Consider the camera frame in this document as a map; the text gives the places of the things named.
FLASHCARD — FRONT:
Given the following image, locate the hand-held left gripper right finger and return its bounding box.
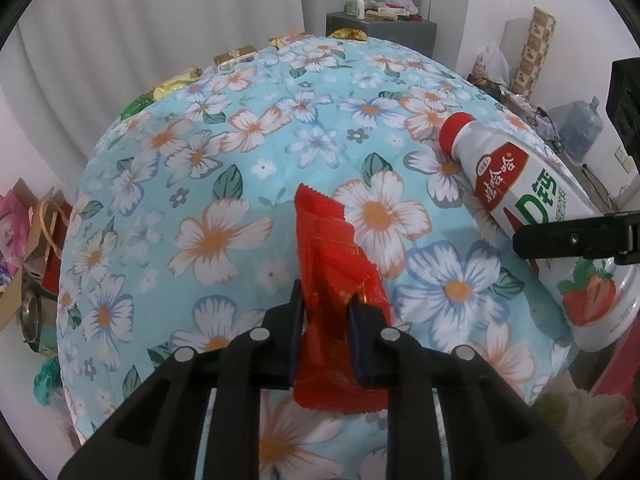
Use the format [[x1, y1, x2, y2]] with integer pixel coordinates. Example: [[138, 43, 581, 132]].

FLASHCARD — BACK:
[[347, 292, 586, 480]]

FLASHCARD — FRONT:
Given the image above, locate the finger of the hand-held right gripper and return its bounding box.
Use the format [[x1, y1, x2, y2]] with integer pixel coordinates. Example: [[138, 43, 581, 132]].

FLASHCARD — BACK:
[[511, 210, 640, 266]]

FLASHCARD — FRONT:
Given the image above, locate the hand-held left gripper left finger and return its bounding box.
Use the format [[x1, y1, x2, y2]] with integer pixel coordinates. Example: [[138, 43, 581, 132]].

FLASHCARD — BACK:
[[57, 279, 305, 480]]

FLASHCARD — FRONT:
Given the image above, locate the white bottle with red cap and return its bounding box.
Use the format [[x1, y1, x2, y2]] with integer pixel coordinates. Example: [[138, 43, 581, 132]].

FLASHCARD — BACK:
[[439, 112, 640, 353]]

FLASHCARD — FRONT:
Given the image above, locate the red snack wrapper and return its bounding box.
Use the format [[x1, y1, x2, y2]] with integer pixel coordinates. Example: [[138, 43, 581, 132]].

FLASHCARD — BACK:
[[292, 184, 393, 415]]

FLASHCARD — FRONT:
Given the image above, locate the blue water jug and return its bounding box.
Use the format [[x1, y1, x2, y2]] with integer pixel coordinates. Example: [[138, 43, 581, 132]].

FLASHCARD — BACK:
[[557, 96, 601, 161]]

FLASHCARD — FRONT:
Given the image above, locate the patterned paper roll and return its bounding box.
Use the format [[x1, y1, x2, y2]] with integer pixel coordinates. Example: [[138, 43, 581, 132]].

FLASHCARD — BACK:
[[515, 6, 557, 101]]

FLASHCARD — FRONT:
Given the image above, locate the white plastic bag red print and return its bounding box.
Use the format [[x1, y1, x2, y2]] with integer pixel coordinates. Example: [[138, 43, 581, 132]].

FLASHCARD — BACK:
[[472, 41, 511, 86]]

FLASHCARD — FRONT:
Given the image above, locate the white fluffy blanket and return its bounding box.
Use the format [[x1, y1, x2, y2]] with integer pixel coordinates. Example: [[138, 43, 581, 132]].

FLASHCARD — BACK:
[[530, 375, 640, 480]]

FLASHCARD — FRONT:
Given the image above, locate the light blue floral blanket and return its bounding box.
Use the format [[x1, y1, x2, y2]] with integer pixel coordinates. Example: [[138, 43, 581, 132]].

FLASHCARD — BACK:
[[57, 35, 601, 480]]

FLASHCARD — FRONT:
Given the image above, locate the grey cabinet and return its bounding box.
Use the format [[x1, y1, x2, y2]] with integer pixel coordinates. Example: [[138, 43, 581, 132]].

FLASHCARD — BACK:
[[326, 10, 438, 56]]

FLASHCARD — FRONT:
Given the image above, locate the teal plastic bag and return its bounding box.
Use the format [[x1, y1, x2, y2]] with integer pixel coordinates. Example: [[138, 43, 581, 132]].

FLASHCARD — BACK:
[[33, 359, 62, 407]]

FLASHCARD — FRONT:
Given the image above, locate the metal pot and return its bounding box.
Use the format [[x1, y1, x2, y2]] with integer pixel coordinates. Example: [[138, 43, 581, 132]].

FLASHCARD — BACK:
[[19, 284, 60, 356]]

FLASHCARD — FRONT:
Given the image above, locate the brown paper bag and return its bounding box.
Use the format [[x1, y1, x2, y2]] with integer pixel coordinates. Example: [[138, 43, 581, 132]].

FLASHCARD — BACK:
[[24, 187, 68, 273]]

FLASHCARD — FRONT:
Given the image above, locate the green snack packet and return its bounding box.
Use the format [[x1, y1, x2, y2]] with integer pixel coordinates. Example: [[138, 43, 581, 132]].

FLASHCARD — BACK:
[[121, 95, 153, 121]]

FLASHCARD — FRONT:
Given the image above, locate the yellow snack packet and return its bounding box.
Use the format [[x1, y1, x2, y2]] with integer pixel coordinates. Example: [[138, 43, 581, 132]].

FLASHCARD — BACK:
[[152, 67, 201, 101]]

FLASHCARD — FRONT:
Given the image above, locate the pink plastic bag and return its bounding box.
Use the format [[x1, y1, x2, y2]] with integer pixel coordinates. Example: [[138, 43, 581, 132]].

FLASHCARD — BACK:
[[0, 194, 25, 261]]

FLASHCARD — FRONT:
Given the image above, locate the gold snack packet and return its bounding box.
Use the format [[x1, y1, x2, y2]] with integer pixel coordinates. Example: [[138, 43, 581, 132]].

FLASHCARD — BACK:
[[214, 45, 258, 68]]

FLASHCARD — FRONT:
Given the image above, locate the black power cable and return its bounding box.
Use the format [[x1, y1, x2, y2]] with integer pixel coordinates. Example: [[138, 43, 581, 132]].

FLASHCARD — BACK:
[[532, 105, 566, 153]]

